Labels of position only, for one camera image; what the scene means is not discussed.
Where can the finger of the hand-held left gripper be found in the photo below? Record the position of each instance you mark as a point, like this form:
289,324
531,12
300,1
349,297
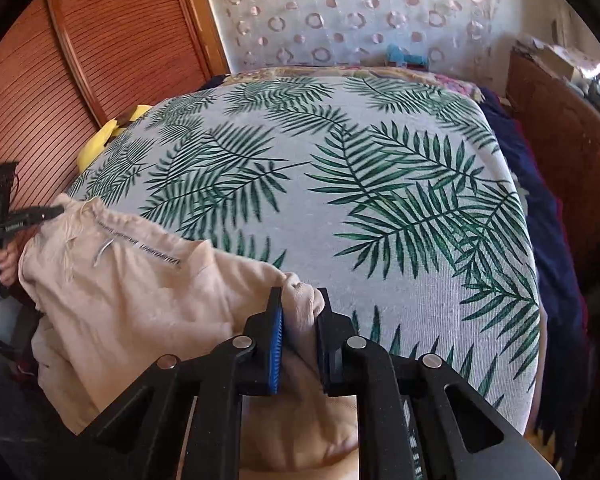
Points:
40,214

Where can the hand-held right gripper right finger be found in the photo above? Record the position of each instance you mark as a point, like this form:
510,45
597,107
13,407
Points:
325,355

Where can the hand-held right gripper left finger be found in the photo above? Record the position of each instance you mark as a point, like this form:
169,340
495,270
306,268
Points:
275,350

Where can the beige printed t-shirt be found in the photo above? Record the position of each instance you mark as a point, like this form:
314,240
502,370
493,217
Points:
130,300

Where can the person's left hand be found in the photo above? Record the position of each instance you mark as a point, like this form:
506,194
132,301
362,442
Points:
9,262

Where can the yellow plush toy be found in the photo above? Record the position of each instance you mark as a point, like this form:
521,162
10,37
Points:
97,145

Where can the wooden slatted wardrobe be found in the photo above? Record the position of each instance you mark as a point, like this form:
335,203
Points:
105,60

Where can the palm leaf bed sheet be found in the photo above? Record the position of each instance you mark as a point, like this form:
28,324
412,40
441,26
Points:
330,160

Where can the navy blue blanket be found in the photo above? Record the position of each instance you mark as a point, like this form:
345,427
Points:
545,220

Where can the floral blanket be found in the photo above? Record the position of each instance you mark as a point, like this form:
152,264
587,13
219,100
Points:
450,82

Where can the blue tissue box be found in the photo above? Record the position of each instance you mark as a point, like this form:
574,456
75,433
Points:
400,55

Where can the low wooden cabinet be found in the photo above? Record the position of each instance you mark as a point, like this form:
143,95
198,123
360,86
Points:
570,135

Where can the circle-patterned sheer curtain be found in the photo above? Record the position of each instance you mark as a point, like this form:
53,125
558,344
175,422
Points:
330,10

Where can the cardboard box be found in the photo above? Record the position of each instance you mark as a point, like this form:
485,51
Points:
555,62

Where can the white patterned paper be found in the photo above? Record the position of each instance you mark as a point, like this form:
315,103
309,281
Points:
587,65

